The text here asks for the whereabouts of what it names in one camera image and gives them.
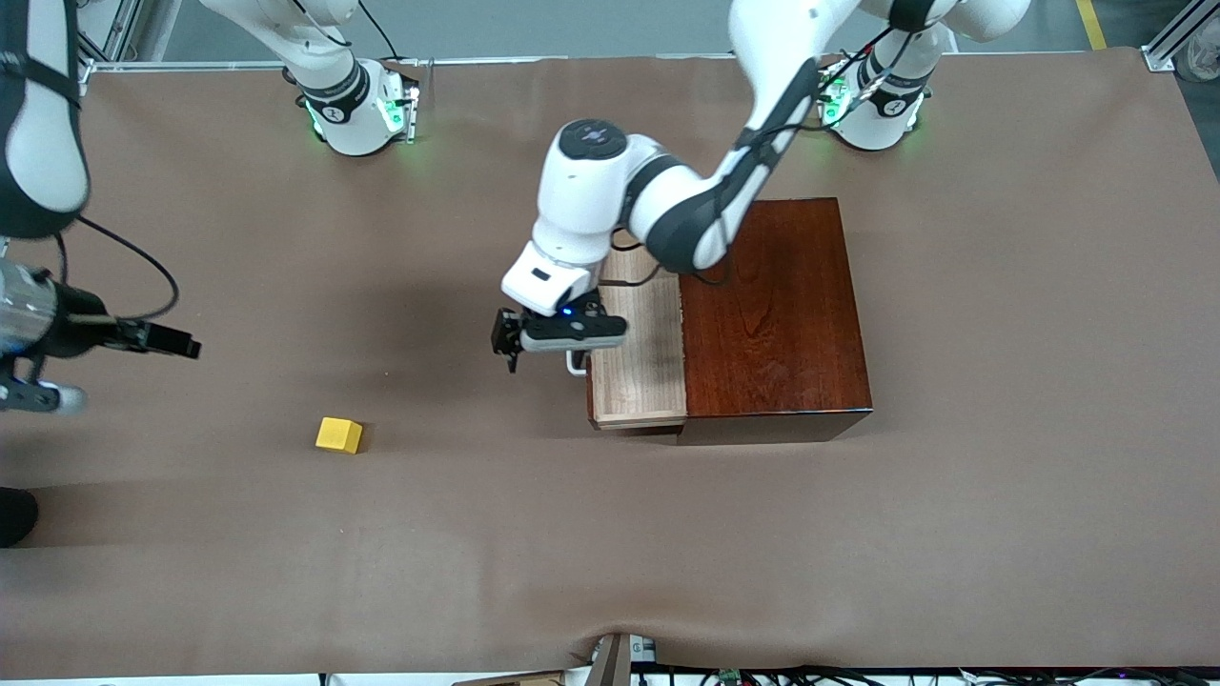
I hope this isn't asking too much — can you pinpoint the wooden drawer with white handle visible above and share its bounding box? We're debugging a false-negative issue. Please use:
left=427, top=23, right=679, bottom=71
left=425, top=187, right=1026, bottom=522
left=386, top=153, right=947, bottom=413
left=567, top=246, right=689, bottom=432

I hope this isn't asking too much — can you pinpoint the yellow block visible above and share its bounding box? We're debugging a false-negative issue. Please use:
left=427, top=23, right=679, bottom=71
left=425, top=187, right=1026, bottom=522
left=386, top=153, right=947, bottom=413
left=315, top=417, right=364, bottom=454

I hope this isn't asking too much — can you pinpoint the black rounded object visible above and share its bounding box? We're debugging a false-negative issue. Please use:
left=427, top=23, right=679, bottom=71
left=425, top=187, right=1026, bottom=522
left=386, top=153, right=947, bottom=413
left=0, top=487, right=40, bottom=549

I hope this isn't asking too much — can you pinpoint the dark brown wooden cabinet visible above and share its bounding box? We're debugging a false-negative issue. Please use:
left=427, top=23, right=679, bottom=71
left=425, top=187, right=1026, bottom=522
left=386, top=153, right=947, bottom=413
left=675, top=198, right=874, bottom=446

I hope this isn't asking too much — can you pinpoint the brown table mat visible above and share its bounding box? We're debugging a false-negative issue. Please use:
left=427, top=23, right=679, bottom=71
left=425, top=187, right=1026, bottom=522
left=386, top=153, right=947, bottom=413
left=0, top=48, right=1220, bottom=679

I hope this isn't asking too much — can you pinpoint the cardboard piece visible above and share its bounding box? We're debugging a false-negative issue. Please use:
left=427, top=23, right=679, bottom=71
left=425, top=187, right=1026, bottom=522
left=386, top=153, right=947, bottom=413
left=453, top=670, right=565, bottom=686

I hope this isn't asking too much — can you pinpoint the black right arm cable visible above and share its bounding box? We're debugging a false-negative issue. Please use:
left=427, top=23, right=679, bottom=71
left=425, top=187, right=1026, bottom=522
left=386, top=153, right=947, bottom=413
left=55, top=217, right=181, bottom=322

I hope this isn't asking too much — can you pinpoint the aluminium frame profile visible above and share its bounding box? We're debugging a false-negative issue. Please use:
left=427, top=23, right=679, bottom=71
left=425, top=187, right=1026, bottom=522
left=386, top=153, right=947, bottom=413
left=1144, top=0, right=1220, bottom=72
left=74, top=0, right=144, bottom=83

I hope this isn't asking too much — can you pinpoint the black right base cable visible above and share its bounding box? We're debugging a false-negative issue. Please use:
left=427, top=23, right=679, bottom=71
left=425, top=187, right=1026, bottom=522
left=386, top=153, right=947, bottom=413
left=357, top=0, right=403, bottom=62

